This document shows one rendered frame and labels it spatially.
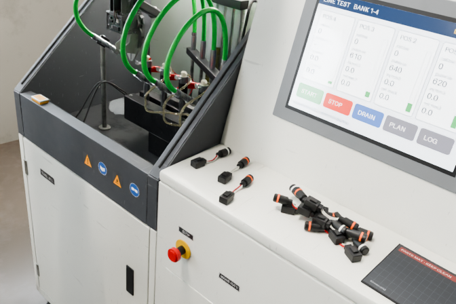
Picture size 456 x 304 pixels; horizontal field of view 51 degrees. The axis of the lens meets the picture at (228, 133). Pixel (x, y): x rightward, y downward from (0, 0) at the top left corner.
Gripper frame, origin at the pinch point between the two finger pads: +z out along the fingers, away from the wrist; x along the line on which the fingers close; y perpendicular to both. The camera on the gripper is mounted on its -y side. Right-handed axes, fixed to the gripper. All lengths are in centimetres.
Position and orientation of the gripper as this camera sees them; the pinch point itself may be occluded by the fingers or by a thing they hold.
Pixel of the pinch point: (134, 55)
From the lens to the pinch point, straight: 150.8
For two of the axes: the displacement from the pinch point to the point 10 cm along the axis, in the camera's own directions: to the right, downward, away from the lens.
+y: -6.6, 2.9, -7.0
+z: -0.9, 8.8, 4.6
